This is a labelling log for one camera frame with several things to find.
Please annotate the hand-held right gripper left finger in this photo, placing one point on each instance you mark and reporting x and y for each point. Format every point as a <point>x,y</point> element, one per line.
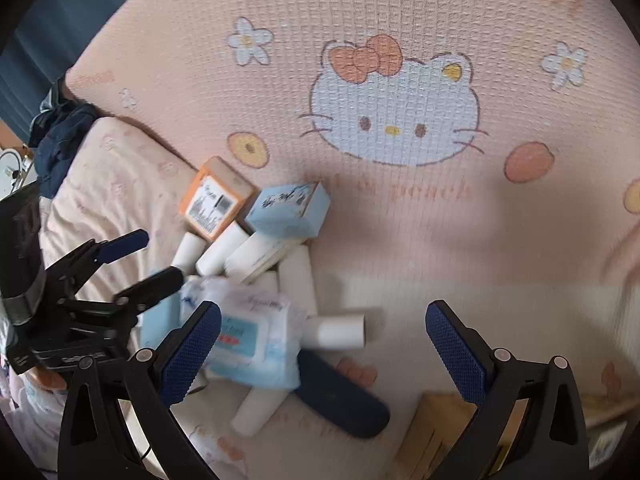
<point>192,355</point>

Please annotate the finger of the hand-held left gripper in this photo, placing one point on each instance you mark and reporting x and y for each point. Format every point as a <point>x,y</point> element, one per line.
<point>157,282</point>
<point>125,246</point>

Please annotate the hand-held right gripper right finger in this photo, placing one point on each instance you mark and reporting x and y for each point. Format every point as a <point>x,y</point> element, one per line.
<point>455,355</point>

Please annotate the blue white wet wipes pack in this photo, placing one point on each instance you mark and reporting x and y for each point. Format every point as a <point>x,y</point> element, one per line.
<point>255,335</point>

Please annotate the cardboard box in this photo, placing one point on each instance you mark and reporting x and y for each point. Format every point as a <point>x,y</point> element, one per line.
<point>437,435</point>

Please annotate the denim glasses case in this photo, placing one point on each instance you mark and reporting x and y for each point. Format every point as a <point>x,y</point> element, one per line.
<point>340,400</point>

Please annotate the blue printed box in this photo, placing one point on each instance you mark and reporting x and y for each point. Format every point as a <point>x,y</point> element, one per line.
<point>290,210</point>

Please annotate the plain light blue box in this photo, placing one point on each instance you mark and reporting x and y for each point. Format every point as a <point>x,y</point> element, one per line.
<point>160,322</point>

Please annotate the pale pink pillow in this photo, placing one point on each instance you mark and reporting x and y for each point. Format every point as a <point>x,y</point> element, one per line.
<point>110,180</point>

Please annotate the orange printed box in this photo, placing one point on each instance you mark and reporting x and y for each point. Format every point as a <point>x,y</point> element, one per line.
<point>215,200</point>

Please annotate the long white box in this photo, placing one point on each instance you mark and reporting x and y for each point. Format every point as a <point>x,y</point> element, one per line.
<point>260,255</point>

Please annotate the dark blue clothing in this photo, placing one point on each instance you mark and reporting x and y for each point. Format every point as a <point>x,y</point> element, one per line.
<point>60,135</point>

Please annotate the white plastic bag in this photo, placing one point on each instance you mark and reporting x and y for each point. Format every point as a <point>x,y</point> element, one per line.
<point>30,415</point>

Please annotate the pink cartoon printed blanket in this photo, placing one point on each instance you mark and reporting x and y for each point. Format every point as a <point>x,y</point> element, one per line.
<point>400,210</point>

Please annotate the small printed box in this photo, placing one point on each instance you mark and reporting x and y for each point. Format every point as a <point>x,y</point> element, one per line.
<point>606,445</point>

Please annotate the blue curtain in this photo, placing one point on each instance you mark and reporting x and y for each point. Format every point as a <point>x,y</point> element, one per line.
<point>50,35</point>

